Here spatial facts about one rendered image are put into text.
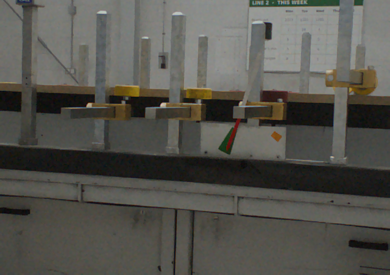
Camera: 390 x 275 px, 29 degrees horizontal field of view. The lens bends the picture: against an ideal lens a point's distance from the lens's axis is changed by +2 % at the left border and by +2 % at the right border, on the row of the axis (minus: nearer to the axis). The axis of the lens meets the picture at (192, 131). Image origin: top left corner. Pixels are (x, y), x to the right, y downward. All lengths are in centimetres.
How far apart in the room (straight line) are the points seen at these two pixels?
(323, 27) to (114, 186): 722
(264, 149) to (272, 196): 15
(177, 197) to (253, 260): 37
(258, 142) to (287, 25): 735
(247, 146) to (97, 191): 53
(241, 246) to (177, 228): 22
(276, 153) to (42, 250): 103
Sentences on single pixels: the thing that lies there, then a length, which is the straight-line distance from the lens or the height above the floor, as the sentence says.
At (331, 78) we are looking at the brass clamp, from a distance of 215.
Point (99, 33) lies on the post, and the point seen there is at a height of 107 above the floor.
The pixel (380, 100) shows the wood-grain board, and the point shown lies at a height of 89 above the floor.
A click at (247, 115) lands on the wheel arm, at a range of 191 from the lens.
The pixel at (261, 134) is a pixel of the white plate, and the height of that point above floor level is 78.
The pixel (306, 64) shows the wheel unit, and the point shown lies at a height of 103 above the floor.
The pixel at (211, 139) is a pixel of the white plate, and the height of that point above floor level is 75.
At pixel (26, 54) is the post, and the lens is 250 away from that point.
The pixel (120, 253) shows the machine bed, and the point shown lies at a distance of 267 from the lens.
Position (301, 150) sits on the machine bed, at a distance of 240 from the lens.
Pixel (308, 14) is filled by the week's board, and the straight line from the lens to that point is 947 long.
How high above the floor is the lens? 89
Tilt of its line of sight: 3 degrees down
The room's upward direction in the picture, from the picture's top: 2 degrees clockwise
